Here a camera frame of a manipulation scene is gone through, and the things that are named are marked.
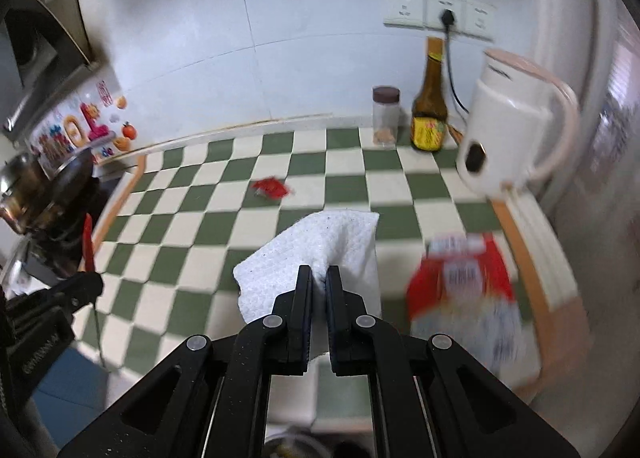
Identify black range hood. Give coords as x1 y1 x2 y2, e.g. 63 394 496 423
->
0 0 96 139

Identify black frying pan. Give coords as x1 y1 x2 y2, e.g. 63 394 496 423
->
37 148 96 234

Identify white paper napkin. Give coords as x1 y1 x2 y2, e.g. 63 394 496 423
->
232 209 383 364

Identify green checkered table mat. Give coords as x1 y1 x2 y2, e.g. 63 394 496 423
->
77 127 591 389

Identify blue base cabinet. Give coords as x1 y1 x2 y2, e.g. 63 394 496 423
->
35 348 136 419

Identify white wall socket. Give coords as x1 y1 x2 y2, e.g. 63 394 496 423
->
465 0 497 41
425 0 468 34
384 0 428 29

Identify red and white sugar bag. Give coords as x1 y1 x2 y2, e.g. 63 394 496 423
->
406 233 543 389

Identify white round trash bin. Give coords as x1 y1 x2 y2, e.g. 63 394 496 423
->
262 430 331 458

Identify white electric kettle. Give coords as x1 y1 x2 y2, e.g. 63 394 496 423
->
456 49 581 201

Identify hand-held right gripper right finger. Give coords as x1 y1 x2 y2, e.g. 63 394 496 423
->
326 265 581 458

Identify red crumpled wrapper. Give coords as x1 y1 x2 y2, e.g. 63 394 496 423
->
251 177 295 199

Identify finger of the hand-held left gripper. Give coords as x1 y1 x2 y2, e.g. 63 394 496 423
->
51 272 105 312

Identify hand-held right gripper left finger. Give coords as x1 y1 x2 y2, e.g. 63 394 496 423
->
57 264 315 458

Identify colourful wall stickers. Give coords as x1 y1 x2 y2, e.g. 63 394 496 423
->
27 80 138 174

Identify black induction cooktop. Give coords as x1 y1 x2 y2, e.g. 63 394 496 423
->
20 178 111 284

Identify brown sauce bottle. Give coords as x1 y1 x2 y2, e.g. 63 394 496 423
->
411 37 448 153

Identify black power cable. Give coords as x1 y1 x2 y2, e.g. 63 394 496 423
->
440 9 471 119

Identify clear spice jar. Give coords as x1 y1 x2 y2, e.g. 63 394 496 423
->
372 86 402 149

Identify steel pot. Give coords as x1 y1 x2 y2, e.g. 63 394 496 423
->
0 153 51 236

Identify red chili pepper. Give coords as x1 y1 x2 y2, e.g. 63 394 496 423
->
81 213 97 273

